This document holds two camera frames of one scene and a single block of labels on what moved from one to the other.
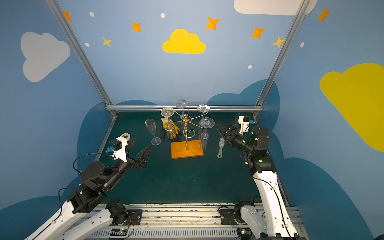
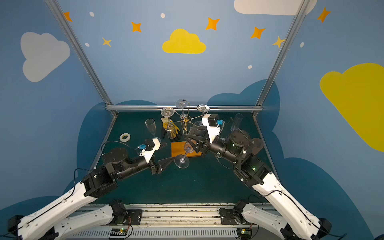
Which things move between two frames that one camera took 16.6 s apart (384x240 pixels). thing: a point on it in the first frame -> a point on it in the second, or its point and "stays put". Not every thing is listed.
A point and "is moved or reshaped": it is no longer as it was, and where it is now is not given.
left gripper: x=133 y=160 -> x=154 y=168
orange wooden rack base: x=178 y=150 stays put
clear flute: x=151 y=126 stays put
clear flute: x=204 y=124 is moved or reshaped
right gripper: x=229 y=135 -> x=205 y=145
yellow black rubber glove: x=169 y=128 stays put
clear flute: x=236 y=124 stays put
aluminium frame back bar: x=183 y=108 stays put
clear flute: x=203 y=108 stays put
